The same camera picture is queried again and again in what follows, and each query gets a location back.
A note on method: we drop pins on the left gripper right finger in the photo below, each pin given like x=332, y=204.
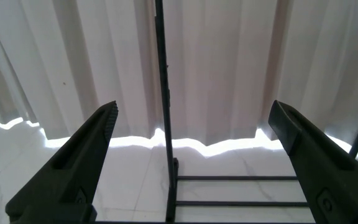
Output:
x=337, y=193

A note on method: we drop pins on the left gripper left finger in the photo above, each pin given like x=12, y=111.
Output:
x=64, y=186

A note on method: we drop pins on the white curtain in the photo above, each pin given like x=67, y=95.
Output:
x=222, y=62

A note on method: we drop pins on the black clothes rack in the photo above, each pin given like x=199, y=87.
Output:
x=163, y=77

